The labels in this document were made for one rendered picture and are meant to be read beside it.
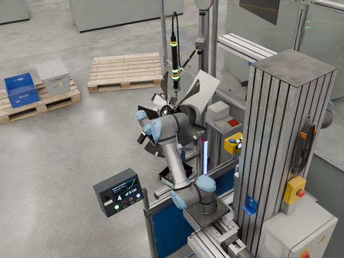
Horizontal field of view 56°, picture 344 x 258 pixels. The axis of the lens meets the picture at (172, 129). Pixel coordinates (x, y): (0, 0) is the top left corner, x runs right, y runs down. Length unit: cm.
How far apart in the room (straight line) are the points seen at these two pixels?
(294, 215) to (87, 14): 669
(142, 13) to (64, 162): 481
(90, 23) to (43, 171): 449
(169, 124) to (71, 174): 234
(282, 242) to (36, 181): 298
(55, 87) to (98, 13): 307
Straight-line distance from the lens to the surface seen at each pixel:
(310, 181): 282
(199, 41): 282
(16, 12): 933
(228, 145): 250
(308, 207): 194
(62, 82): 517
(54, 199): 379
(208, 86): 271
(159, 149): 258
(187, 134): 240
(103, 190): 196
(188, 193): 187
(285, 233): 180
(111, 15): 789
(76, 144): 439
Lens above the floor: 267
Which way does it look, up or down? 38 degrees down
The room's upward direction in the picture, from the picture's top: 4 degrees counter-clockwise
